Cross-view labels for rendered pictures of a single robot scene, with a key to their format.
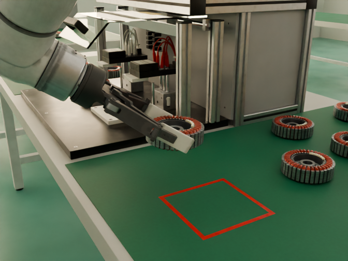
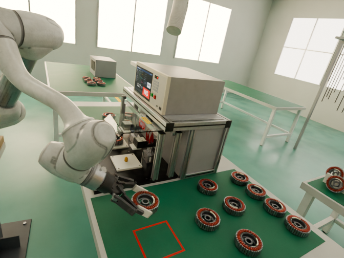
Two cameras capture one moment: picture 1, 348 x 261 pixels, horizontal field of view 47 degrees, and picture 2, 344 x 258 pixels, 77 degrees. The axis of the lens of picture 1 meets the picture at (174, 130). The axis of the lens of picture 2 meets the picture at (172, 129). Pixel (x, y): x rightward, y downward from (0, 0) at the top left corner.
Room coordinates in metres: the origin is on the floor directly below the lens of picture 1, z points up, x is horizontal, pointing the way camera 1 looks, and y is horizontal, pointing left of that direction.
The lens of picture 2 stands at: (0.03, -0.01, 1.49)
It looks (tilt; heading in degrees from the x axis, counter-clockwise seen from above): 22 degrees down; 357
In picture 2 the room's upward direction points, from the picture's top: 11 degrees clockwise
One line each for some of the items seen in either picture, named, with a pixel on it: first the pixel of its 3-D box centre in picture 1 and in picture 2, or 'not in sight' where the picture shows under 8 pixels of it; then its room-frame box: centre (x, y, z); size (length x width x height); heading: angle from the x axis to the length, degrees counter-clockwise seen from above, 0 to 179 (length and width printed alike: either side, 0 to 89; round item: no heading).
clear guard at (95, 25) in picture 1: (130, 26); (135, 126); (1.09, 0.12, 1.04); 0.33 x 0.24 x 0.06; 120
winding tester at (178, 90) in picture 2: not in sight; (175, 86); (1.40, -0.07, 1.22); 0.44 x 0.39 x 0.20; 30
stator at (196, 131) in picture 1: (174, 132); (145, 202); (0.72, 0.00, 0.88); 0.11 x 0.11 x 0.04
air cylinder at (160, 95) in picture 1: (164, 98); (148, 155); (1.22, 0.03, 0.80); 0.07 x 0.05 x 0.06; 30
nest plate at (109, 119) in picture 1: (122, 111); (126, 162); (1.14, 0.16, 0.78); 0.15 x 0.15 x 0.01; 30
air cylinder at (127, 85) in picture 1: (132, 82); (135, 138); (1.43, 0.15, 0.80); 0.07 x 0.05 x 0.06; 30
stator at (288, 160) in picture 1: (307, 165); (207, 218); (0.79, -0.29, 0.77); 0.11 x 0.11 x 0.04
